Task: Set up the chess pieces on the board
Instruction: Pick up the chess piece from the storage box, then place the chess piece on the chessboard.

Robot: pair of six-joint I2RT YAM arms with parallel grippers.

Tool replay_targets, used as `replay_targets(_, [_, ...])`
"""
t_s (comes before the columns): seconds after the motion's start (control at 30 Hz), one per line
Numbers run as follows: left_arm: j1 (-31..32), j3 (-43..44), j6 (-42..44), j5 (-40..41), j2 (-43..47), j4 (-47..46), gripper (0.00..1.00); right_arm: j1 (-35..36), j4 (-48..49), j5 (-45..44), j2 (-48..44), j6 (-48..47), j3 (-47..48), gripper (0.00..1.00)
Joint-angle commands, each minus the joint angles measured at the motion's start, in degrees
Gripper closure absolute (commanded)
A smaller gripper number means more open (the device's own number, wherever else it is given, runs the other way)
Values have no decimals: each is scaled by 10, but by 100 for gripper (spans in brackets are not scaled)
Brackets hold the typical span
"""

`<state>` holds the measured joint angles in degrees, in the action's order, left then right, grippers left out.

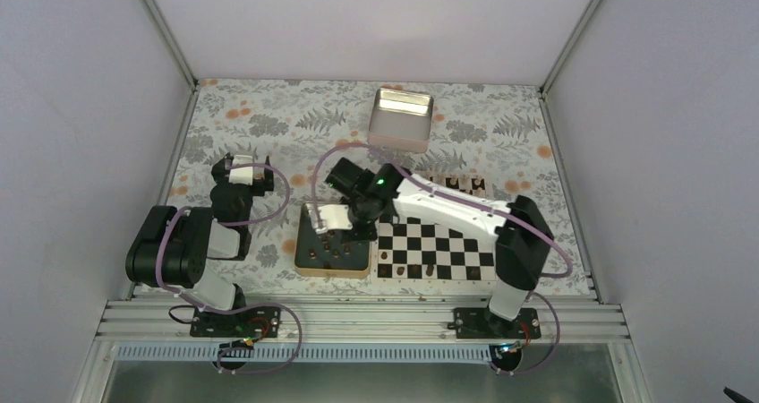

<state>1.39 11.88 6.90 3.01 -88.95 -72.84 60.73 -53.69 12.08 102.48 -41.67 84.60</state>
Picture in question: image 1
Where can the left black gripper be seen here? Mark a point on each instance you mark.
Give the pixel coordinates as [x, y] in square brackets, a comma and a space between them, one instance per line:
[265, 184]

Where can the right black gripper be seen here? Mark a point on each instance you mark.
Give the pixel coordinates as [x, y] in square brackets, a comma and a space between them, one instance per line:
[370, 233]

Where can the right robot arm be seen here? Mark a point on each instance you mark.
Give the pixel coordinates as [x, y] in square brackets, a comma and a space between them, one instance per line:
[516, 231]

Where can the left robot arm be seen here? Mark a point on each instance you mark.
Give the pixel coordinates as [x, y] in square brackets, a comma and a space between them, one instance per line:
[173, 246]

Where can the gold tin tray with pieces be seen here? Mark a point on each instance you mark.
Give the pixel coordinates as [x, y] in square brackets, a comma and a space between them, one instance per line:
[345, 260]

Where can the floral patterned table mat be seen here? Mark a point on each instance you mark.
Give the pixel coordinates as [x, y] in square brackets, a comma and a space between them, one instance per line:
[495, 133]

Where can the black white chessboard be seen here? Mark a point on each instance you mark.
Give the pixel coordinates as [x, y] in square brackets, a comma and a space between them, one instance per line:
[418, 250]

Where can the empty silver pink tin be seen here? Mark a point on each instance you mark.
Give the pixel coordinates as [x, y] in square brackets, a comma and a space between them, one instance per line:
[401, 120]

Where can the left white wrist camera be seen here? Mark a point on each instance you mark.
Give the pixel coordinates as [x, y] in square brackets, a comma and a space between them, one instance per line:
[241, 170]

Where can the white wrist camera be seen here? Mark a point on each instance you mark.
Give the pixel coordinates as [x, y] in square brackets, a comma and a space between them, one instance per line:
[241, 170]
[327, 217]

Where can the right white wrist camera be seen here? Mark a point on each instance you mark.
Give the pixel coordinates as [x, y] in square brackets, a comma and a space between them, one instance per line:
[327, 217]

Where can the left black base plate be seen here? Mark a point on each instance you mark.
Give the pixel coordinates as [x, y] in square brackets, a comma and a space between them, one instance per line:
[258, 323]

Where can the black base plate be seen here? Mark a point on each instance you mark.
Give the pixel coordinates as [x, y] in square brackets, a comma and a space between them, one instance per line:
[258, 323]
[480, 323]

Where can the aluminium front rail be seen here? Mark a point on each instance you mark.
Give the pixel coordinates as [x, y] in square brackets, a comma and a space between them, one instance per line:
[364, 321]

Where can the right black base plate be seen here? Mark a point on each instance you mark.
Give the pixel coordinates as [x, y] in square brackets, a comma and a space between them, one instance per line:
[480, 323]

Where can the left aluminium corner post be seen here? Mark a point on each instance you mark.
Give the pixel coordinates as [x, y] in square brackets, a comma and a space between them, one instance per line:
[167, 36]

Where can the aluminium corner post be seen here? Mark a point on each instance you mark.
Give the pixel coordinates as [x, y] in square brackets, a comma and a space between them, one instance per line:
[167, 36]
[568, 48]

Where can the right aluminium corner post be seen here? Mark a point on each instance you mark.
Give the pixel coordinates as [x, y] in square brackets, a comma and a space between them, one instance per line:
[568, 48]

